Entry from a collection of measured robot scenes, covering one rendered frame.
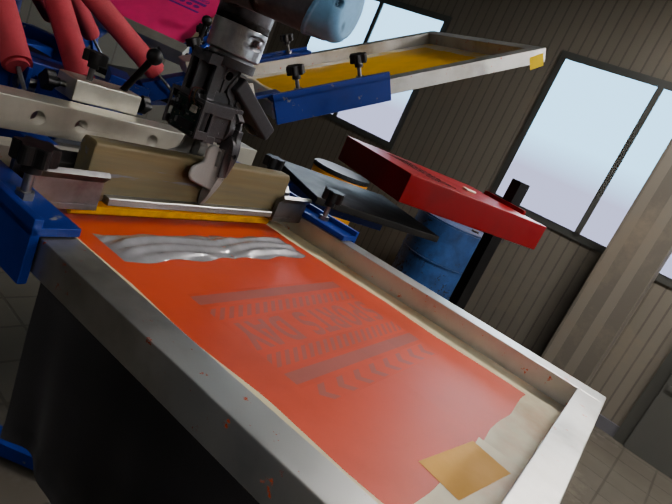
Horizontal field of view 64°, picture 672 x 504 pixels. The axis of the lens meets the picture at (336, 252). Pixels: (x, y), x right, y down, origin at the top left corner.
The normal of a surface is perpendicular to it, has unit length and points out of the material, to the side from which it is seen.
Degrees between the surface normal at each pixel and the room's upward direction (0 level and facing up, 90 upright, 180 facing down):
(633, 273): 90
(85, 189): 90
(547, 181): 90
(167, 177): 90
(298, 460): 0
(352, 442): 0
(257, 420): 0
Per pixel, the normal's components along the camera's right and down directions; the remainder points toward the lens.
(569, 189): -0.59, -0.03
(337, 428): 0.40, -0.88
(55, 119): 0.75, 0.48
